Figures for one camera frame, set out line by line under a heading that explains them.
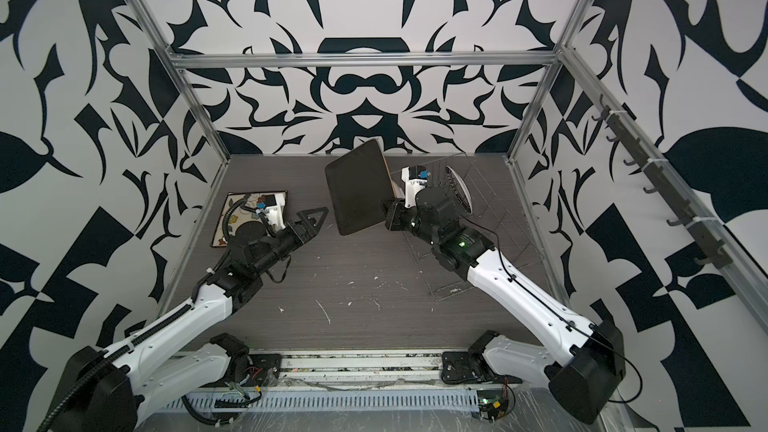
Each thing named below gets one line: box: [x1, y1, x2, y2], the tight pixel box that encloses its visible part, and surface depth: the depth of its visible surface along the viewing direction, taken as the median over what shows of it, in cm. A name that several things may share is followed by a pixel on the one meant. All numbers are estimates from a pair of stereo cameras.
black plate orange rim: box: [325, 139, 396, 235], surface depth 77 cm
